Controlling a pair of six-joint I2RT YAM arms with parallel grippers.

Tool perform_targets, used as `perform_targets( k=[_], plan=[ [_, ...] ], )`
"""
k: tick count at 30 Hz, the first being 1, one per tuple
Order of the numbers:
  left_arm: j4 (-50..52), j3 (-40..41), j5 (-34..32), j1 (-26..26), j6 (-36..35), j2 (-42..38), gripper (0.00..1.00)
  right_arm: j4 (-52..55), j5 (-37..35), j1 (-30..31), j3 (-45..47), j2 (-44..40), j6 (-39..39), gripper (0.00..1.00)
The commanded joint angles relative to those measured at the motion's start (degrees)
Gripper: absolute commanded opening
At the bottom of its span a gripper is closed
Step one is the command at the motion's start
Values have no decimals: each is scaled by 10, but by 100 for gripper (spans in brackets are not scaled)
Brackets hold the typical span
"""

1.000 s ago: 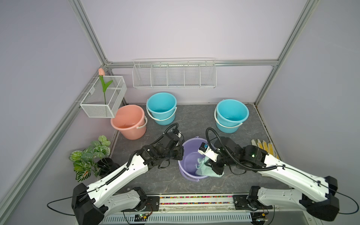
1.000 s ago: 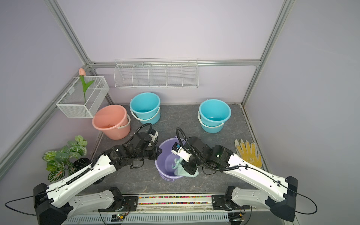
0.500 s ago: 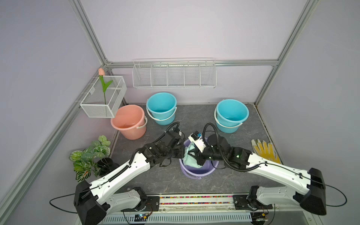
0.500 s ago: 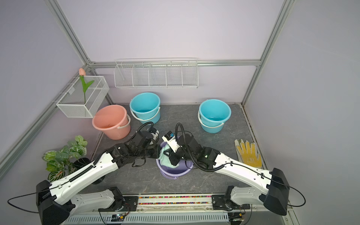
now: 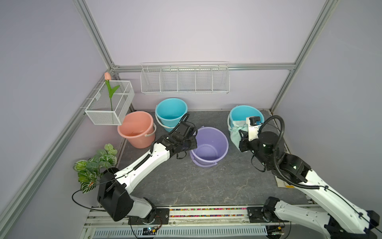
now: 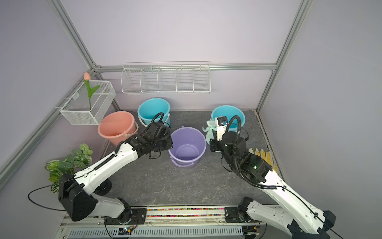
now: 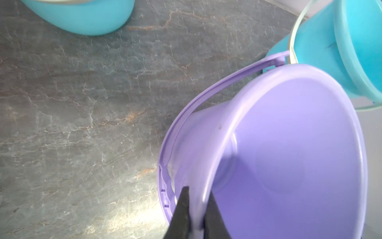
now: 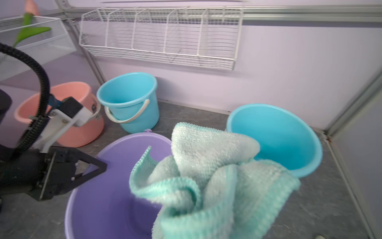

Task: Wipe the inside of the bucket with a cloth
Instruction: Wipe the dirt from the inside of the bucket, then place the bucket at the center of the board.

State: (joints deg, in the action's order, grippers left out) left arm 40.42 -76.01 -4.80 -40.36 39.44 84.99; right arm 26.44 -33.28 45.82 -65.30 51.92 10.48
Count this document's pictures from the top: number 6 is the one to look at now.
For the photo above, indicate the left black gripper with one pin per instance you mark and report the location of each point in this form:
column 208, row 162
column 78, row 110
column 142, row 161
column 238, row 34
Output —
column 169, row 144

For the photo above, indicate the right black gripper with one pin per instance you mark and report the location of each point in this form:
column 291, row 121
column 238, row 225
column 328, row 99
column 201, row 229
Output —
column 215, row 145

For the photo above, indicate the light green microfiber cloth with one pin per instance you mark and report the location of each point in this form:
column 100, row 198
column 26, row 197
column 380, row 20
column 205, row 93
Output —
column 211, row 130

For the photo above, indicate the teal plastic bucket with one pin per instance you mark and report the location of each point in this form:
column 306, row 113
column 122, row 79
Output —
column 228, row 111
column 150, row 108

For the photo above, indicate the purple plastic bucket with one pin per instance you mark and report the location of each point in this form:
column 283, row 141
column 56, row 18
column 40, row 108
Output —
column 189, row 145

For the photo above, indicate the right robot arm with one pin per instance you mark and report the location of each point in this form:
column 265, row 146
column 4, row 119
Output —
column 298, row 218

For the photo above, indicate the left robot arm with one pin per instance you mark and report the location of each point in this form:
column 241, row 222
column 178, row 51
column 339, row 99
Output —
column 77, row 192

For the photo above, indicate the pink plastic bucket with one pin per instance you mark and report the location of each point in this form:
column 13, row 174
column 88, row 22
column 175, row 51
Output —
column 118, row 127

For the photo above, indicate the yellow white work gloves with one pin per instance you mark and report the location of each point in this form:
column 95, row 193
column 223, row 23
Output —
column 267, row 156

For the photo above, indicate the potted green leafy plant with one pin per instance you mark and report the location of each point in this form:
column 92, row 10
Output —
column 78, row 159

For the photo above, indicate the artificial pink tulip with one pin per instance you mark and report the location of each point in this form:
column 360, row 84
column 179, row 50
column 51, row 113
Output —
column 90, row 90

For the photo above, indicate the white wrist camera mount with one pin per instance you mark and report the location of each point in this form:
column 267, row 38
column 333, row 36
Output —
column 221, row 125

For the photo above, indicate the long white wire shelf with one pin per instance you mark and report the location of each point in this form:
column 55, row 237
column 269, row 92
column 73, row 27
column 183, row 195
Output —
column 166, row 77

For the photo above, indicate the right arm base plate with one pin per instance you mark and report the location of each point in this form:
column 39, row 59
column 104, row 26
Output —
column 236, row 215

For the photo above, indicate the rail with coloured beads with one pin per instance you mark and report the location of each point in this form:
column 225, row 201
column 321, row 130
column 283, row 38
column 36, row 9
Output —
column 193, row 216

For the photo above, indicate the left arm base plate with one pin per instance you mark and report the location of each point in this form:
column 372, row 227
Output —
column 135, row 216

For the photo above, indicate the white slotted cable duct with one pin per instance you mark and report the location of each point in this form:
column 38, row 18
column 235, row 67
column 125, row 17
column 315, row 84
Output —
column 155, row 232

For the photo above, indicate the white wire basket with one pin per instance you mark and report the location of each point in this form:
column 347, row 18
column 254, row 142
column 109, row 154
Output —
column 76, row 108

